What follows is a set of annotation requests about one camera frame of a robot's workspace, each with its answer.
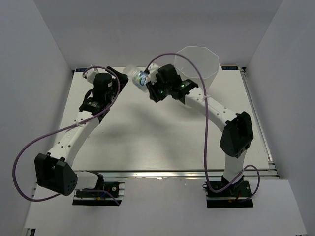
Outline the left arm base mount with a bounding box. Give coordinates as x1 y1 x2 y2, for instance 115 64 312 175
72 180 125 207

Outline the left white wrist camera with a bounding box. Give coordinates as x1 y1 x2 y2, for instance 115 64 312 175
82 68 99 84

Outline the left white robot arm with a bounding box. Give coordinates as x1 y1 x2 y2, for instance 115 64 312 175
34 66 128 196

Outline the aluminium front rail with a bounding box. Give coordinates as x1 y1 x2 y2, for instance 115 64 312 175
78 169 227 180

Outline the white octagonal plastic bin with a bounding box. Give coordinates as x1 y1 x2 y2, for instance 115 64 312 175
174 46 220 92

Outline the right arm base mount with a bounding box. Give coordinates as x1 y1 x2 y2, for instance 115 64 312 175
202 181 253 209

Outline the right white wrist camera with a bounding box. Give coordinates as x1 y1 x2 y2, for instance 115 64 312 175
146 63 159 84

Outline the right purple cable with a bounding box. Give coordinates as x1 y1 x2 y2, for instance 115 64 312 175
145 53 260 194

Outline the aluminium right side rail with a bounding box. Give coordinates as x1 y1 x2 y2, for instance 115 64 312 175
239 67 281 179

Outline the blue corner sticker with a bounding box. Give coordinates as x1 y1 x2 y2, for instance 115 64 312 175
74 68 86 73
221 66 239 70

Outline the aluminium rail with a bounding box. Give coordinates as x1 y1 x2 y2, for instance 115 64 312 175
239 67 281 179
78 169 227 180

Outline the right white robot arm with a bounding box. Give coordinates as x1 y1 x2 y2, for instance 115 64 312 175
145 63 253 196

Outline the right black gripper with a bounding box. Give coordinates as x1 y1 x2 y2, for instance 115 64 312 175
146 74 171 103

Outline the bottle with green-blue label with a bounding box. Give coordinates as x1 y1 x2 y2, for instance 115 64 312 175
123 65 149 92

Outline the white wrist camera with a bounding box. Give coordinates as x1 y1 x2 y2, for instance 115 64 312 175
82 68 99 84
146 63 159 84

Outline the left blue corner sticker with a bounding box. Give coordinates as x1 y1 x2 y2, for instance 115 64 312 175
74 68 86 73

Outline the right blue corner sticker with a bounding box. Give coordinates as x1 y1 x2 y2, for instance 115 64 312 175
221 66 239 70

